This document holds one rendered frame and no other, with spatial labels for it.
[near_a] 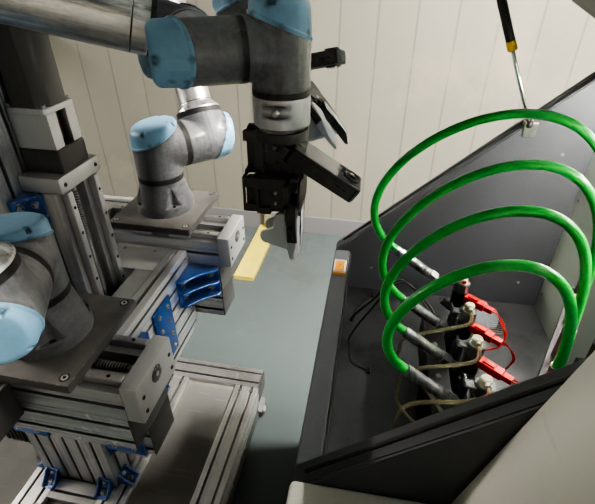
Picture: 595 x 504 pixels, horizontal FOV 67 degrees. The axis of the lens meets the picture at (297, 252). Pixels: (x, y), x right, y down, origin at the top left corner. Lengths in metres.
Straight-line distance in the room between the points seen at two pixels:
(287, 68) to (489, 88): 2.26
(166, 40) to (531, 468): 0.59
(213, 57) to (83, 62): 2.76
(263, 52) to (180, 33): 0.09
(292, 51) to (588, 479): 0.52
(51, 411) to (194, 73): 0.70
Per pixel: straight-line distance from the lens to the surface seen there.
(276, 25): 0.56
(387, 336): 0.63
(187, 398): 1.83
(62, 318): 0.87
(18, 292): 0.69
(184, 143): 1.18
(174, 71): 0.55
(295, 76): 0.57
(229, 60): 0.55
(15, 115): 1.01
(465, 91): 2.75
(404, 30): 2.67
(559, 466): 0.53
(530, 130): 1.10
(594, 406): 0.50
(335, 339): 0.94
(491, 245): 1.22
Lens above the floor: 1.61
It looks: 34 degrees down
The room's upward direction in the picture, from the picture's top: straight up
